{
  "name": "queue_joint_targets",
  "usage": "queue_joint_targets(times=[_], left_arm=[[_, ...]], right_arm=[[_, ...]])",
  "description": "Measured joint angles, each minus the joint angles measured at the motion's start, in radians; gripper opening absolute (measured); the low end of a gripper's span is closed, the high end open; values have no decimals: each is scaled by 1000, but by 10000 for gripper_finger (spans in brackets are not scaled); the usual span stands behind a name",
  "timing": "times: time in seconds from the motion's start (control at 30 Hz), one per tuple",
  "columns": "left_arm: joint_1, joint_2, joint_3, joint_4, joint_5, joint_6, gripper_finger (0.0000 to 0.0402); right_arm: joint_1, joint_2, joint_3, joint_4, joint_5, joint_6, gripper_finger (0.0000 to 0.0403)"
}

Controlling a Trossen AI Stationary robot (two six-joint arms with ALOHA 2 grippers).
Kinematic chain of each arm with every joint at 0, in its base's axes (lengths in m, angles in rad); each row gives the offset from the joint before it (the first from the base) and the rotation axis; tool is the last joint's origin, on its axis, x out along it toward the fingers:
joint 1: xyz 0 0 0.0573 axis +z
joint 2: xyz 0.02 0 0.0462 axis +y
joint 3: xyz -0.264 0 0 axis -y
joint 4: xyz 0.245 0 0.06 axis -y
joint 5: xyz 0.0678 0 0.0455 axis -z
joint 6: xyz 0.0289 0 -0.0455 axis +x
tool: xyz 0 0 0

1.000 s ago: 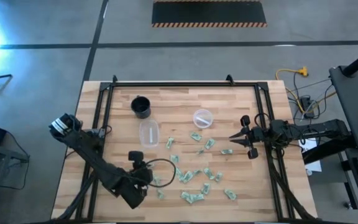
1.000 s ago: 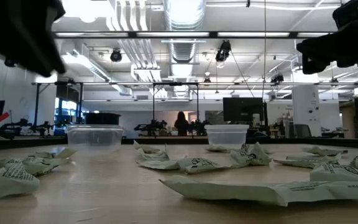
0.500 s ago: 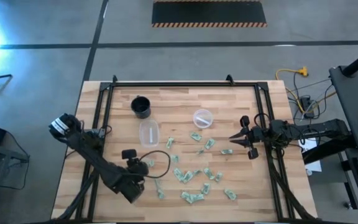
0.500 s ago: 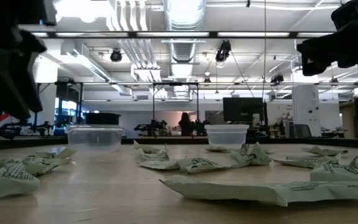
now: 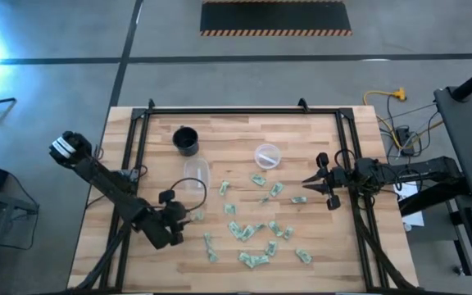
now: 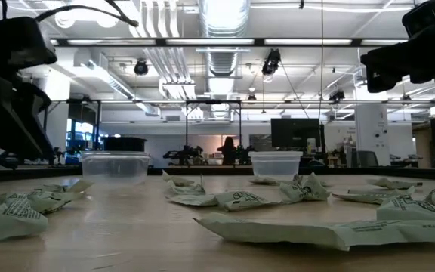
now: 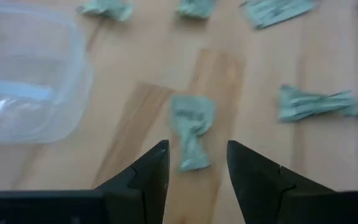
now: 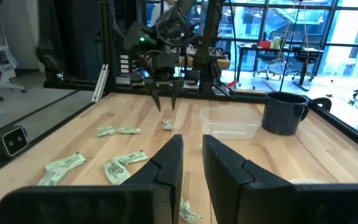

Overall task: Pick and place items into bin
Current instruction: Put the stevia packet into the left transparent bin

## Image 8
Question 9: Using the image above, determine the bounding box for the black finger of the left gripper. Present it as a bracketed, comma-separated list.
[144, 78, 162, 112]
[170, 79, 185, 111]

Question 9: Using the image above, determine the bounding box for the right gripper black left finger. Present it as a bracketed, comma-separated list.
[121, 134, 185, 224]

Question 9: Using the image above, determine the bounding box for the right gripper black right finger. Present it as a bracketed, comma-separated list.
[202, 134, 295, 224]

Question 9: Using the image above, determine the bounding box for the pale green bold-print packet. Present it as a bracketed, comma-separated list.
[103, 158, 132, 186]

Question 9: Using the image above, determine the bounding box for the rectangular clear plastic container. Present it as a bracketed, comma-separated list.
[200, 106, 262, 140]

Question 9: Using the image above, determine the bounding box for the person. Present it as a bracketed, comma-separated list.
[150, 0, 175, 26]

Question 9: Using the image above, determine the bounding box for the white tube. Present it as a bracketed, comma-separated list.
[94, 64, 109, 103]
[91, 64, 106, 102]

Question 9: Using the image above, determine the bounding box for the dark blue mug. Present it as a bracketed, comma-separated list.
[261, 91, 310, 136]

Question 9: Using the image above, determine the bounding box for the black office desk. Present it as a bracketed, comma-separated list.
[236, 43, 324, 93]

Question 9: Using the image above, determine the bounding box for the dark mesh office chair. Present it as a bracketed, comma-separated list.
[253, 30, 288, 82]
[292, 34, 323, 83]

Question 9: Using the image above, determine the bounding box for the white office chair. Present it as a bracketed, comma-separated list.
[0, 18, 27, 102]

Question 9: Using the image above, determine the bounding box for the black rig frame post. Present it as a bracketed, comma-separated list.
[99, 0, 117, 93]

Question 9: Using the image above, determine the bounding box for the small black white-faced camera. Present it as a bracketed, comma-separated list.
[0, 125, 29, 158]

